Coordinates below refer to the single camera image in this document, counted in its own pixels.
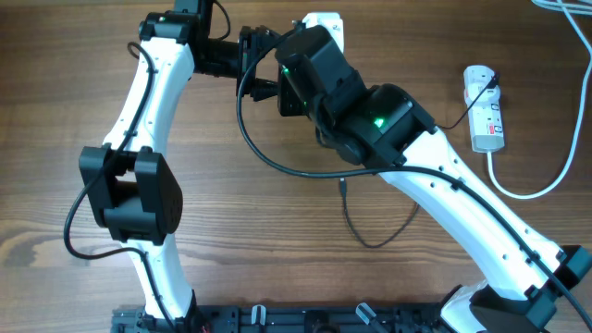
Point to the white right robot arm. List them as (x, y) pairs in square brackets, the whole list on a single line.
[(382, 130)]

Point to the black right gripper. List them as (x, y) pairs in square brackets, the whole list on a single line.
[(289, 98)]

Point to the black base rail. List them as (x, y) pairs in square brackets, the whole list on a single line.
[(402, 318)]

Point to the white power strip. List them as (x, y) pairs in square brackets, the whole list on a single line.
[(482, 94)]

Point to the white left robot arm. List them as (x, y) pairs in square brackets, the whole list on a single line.
[(131, 188)]

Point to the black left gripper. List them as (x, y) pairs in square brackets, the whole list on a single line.
[(261, 37)]

